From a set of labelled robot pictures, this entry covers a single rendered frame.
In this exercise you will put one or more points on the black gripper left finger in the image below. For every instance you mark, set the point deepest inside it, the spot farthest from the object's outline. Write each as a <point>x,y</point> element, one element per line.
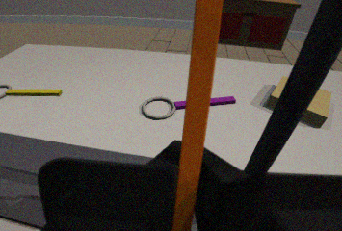
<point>113,190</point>

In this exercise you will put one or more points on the grey ring with purple handle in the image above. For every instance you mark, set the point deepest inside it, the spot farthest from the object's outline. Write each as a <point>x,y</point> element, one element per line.
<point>181,105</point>

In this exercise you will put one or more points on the grey ring with orange handle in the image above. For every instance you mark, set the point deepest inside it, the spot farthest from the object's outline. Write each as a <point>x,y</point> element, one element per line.
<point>200,82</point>

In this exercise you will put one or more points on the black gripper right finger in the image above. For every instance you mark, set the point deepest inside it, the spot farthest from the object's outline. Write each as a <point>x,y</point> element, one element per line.
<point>228,199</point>

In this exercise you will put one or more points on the tan rectangular block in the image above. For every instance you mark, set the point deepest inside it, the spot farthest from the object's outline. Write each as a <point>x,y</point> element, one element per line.
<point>318,110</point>

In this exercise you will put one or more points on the grey loop with yellow handle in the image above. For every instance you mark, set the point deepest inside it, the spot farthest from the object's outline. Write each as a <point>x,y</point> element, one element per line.
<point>32,92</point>

